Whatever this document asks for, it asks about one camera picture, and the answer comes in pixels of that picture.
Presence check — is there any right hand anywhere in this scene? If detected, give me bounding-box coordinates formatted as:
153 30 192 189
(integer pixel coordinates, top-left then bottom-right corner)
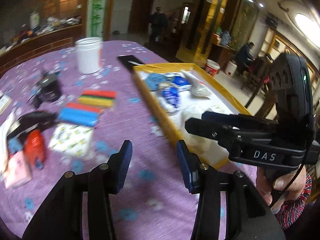
256 166 306 207

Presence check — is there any black foil snack bag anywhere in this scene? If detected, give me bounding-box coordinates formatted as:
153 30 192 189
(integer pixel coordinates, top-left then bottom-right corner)
7 111 58 144

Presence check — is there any white plastic jar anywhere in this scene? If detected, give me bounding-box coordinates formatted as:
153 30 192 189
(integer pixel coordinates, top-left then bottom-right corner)
75 37 103 75

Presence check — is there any white cloth bundle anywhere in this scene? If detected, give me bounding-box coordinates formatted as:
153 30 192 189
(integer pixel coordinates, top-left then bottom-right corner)
181 69 212 98

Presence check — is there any light blue knit cloth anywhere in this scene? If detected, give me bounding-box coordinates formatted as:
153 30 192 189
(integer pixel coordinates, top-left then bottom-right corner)
8 138 23 154

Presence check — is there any blue red sponge pack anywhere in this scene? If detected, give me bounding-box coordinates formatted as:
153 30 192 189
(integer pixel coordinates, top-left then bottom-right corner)
57 102 102 127

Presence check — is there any wooden chair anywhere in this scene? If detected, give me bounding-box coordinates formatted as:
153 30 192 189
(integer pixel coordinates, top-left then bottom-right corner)
241 59 275 118

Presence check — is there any white paper notepad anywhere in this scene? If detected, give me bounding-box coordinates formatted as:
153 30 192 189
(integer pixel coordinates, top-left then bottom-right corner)
0 92 12 114

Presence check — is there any red white bucket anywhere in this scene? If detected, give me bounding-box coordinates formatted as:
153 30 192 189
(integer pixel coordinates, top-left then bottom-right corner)
204 59 220 77

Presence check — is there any black round motor device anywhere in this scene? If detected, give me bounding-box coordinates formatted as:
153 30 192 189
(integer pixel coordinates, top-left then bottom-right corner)
28 72 62 109

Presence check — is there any bamboo painted pillar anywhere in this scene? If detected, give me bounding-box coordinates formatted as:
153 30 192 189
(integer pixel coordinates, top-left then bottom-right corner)
86 0 106 38

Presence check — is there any yellow rimmed white tray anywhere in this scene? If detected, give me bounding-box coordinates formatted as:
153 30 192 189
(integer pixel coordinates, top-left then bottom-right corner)
133 63 250 173

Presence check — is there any blue gold tissue pack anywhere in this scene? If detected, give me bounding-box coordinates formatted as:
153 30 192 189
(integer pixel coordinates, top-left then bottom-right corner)
157 82 181 114

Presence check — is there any wooden cabinet counter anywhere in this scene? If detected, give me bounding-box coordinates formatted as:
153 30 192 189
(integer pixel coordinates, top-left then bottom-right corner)
1 24 83 76

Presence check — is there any lemon print tissue pack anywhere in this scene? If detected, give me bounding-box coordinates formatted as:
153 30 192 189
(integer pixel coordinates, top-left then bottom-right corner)
48 122 94 158

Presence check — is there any yellow red sponge pack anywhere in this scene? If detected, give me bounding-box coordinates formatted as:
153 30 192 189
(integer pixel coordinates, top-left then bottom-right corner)
78 90 117 108

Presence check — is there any seated person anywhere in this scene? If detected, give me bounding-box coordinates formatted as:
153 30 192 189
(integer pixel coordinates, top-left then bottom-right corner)
235 42 255 74

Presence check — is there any black smartphone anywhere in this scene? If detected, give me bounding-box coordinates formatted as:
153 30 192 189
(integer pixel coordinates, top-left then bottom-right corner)
117 55 144 73

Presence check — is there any dark blue towel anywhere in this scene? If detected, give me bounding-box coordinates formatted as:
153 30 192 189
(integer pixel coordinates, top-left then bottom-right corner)
144 73 167 91

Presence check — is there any standing person in dark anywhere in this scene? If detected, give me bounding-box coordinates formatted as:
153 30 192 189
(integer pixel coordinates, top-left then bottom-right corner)
149 7 168 43

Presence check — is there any small white blue tissue pack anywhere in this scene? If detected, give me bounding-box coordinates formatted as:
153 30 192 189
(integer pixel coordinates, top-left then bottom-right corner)
172 76 191 92

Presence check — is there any white cylindrical appliance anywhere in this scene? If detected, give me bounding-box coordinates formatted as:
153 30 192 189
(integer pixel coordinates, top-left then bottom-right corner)
224 60 237 77

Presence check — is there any large red plastic bag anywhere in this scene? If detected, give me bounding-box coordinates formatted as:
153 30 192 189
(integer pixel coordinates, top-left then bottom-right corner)
24 129 46 170

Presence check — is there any purple floral tablecloth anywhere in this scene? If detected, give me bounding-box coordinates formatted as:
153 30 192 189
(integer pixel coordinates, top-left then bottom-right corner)
1 41 198 239

